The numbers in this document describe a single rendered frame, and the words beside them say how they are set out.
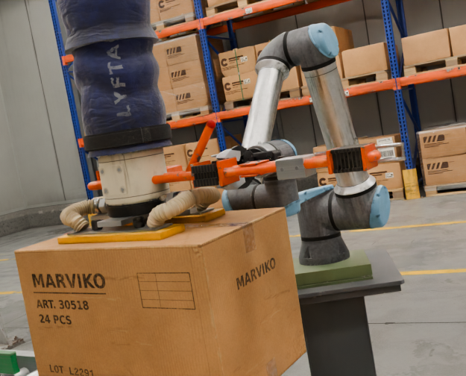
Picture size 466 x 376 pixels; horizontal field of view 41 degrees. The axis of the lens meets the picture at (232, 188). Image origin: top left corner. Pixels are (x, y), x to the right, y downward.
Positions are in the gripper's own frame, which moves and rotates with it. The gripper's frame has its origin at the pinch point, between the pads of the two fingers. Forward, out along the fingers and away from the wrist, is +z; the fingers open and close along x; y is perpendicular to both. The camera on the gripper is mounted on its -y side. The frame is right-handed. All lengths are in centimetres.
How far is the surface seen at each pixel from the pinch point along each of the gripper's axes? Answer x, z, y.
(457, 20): 105, -842, 96
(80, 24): 40.3, 10.9, 25.9
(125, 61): 30.1, 5.7, 18.8
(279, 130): -8, -814, 394
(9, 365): -65, -23, 127
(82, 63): 31.7, 10.6, 28.1
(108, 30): 37.6, 8.6, 19.8
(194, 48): 136, -678, 442
